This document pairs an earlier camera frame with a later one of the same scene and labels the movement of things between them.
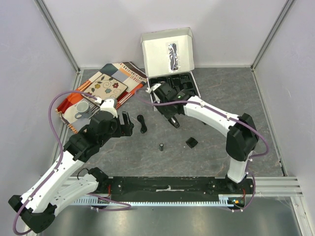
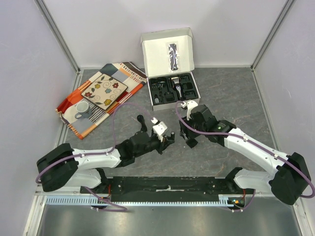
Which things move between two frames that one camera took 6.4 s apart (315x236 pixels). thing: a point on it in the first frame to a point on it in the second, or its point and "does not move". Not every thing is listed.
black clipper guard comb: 191,142 does not move
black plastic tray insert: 183,81 does not move
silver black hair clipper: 173,121 to 177,87
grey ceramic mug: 83,110 does not move
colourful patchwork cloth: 125,73 does not move
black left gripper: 125,130 to 161,144
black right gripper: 170,114 to 186,130
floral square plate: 105,87 does not move
